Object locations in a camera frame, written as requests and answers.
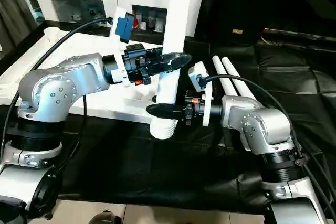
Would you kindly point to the white plastic table leg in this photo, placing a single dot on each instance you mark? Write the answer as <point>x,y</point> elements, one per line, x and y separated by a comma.
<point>225,77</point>
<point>239,79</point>
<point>178,11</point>

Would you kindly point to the white plastic table top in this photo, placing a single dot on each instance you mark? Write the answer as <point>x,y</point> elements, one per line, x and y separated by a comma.
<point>26,58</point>

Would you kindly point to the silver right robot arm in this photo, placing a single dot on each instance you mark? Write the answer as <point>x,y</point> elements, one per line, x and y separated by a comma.
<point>262,127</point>

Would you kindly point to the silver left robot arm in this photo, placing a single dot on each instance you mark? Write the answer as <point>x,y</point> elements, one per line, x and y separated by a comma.
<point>60,85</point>

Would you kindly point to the black work mat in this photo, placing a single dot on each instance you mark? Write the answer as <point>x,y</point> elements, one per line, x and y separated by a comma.
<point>157,169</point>

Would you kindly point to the black cabinet with gold label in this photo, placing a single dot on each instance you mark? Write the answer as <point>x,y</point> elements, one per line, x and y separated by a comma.
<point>262,3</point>

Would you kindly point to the dark robot torso front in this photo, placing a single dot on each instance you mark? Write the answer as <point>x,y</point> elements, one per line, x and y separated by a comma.
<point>106,217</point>

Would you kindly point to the grey curtain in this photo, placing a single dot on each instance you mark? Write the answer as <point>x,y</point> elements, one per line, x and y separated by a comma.
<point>14,11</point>

